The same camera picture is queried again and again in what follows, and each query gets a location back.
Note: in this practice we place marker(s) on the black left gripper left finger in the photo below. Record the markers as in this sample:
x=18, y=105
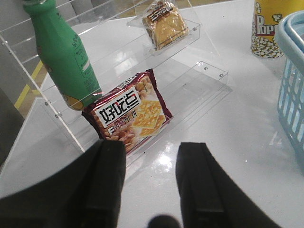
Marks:
x=84, y=194

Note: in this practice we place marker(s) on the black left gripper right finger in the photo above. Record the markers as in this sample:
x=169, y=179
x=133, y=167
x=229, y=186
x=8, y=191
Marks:
x=209, y=197

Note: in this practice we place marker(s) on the packaged bread slice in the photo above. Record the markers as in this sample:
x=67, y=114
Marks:
x=163, y=23

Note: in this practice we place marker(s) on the light blue plastic basket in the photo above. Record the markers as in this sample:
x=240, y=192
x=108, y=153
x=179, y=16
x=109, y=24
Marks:
x=290, y=39

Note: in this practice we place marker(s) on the maroon cracker snack packet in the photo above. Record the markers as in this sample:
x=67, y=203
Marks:
x=132, y=113

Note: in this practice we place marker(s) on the green bottle near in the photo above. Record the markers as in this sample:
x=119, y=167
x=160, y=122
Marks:
x=63, y=54

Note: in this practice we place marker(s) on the clear acrylic display shelf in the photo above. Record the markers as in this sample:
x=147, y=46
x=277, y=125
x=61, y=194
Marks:
x=188, y=73

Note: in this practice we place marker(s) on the yellow popcorn bucket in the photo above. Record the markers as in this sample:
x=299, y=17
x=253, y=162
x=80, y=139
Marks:
x=266, y=17

